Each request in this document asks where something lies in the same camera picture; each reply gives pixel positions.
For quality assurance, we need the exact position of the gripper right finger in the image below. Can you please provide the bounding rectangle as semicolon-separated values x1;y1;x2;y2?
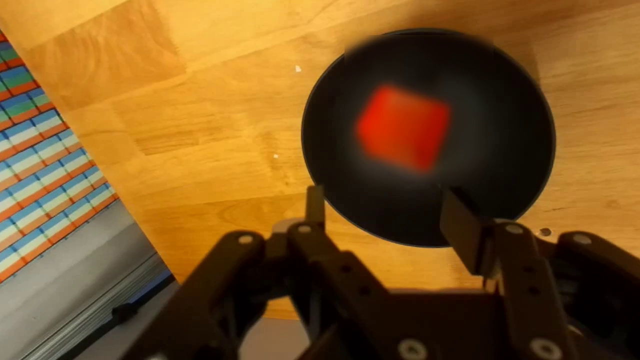
439;187;640;360

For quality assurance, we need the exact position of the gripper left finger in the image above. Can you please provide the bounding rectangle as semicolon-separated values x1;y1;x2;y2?
119;185;401;360

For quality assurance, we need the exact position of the striped multicolour mat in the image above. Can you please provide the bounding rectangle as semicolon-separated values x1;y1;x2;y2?
0;31;120;284

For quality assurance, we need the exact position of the black bowl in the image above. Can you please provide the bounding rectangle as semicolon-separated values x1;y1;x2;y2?
301;29;557;248

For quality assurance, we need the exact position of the red block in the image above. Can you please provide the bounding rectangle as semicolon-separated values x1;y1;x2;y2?
354;84;452;175

